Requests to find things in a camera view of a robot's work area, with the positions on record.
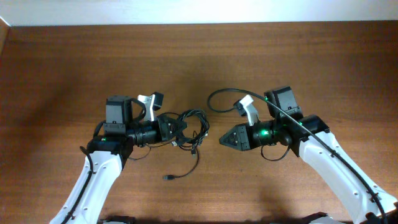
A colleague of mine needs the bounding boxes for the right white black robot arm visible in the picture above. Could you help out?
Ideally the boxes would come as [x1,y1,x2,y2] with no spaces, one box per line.
[219,86,397,223]

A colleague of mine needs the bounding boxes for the black usb cable silver plug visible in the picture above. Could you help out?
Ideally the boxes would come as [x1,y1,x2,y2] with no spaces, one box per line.
[162,146,200,181]

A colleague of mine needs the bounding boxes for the black cable bundle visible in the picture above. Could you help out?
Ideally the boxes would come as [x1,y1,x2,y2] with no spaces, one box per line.
[127,108,211,161]

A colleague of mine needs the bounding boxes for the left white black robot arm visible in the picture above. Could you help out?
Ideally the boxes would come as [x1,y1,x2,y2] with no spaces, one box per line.
[51,93,187,223]

